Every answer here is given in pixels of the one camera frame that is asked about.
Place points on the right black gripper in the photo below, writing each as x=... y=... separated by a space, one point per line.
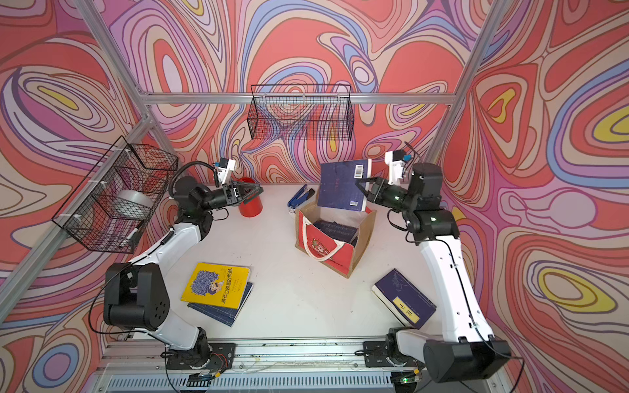
x=375 y=191

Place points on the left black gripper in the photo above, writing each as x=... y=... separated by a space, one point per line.
x=228 y=196

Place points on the dark blue book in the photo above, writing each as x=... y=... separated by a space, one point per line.
x=338 y=188
x=339 y=232

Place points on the purple book yellow label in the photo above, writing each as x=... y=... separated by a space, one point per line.
x=409 y=305

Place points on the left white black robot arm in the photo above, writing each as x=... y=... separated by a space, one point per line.
x=135 y=297

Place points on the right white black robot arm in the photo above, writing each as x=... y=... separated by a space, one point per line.
x=467 y=348

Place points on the red pen holder cup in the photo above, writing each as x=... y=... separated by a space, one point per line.
x=253 y=207

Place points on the yellow cover book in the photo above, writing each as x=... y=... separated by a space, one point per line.
x=217 y=285

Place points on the silver tape roll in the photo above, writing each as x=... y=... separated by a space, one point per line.
x=134 y=205

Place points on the white marker in basket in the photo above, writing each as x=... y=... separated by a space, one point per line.
x=132 y=239

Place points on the blue book under yellow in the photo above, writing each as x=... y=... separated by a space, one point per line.
x=223 y=315

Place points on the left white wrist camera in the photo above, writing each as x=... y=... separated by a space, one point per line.
x=223 y=171

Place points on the back black wire basket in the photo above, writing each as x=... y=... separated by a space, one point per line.
x=295 y=112

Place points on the black wire basket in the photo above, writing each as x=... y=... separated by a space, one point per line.
x=295 y=112
x=87 y=215

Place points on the left black wire basket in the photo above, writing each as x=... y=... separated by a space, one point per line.
x=87 y=215

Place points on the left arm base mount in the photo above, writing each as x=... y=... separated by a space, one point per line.
x=215 y=357

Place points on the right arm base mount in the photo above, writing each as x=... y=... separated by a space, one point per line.
x=388 y=353

